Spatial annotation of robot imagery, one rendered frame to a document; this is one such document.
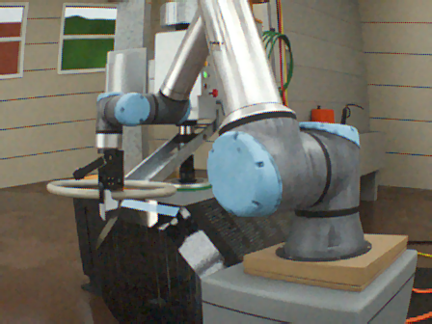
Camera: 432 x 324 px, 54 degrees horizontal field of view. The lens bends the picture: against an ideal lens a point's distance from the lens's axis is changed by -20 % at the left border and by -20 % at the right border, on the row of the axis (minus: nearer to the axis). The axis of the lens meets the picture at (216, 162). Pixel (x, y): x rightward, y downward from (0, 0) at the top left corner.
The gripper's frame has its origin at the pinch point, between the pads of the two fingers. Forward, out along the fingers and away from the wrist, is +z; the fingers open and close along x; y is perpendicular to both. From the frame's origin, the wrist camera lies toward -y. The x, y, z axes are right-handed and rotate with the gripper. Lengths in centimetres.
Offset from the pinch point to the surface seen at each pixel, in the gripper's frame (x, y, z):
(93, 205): 143, -19, 20
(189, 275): 28.0, 29.7, 27.4
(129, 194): 0.2, 9.0, -6.7
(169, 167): 51, 24, -11
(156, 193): 5.7, 17.5, -6.5
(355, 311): -79, 50, 5
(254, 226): 52, 58, 13
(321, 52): 397, 215, -125
